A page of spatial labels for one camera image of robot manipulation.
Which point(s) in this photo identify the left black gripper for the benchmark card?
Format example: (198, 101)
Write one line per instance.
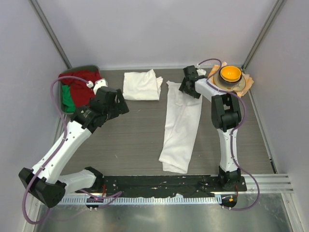
(120, 108)

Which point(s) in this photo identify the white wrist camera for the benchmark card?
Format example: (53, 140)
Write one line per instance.
(200, 71)
(98, 84)

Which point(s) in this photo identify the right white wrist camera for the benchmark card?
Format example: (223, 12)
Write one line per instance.
(200, 71)

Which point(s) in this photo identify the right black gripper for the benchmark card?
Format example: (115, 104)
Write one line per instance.
(183, 88)

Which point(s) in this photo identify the folded white t-shirt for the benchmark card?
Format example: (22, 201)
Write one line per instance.
(142, 86)

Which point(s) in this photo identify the white t-shirt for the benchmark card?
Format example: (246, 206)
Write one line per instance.
(182, 121)
(142, 86)

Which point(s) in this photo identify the red t-shirt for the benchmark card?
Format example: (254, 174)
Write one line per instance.
(80, 93)

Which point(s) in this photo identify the aluminium frame rail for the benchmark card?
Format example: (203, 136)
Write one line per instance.
(266, 183)

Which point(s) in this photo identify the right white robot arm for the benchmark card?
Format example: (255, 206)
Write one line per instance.
(225, 114)

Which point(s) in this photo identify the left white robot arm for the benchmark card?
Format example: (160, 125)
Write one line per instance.
(44, 180)

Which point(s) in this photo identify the beige ceramic plate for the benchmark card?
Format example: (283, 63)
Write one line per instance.
(239, 84)

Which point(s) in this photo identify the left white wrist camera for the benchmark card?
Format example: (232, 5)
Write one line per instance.
(98, 84)

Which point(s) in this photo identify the grey plastic bin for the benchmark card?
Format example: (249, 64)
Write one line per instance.
(85, 67)

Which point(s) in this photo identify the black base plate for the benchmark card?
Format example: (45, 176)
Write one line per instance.
(163, 186)

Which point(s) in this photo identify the orange checked cloth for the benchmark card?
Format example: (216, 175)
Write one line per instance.
(249, 81)

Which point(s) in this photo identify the green t-shirt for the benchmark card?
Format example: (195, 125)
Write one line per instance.
(69, 106)

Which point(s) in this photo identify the white slotted cable duct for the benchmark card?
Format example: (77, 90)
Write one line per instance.
(83, 199)

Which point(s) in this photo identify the orange bowl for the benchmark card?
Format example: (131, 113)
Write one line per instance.
(230, 73)

